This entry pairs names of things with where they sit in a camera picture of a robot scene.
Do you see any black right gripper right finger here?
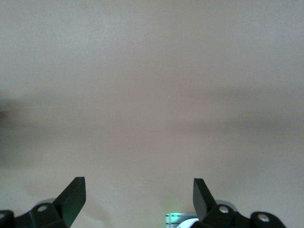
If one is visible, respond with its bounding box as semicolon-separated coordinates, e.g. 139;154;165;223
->
193;178;289;228

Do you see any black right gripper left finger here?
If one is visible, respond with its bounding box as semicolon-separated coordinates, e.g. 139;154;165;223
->
0;177;86;228

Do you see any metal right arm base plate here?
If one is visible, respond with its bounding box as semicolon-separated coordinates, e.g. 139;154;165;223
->
165;212;199;228

